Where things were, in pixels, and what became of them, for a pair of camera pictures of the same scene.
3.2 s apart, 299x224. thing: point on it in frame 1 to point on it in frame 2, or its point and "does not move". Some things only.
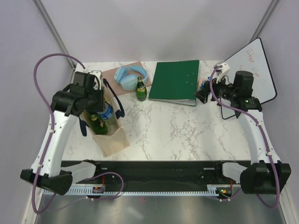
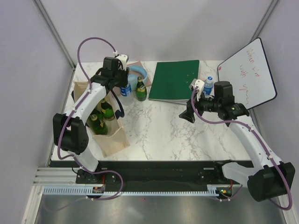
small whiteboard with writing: (253, 59) does not move
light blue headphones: (127, 76) does not move
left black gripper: (99, 107) to (124, 82)
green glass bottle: (141, 91) does not move
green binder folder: (175, 81) does not move
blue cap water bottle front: (107, 112) to (126, 91)
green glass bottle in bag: (98, 125) does not move
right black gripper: (202, 94) to (188, 115)
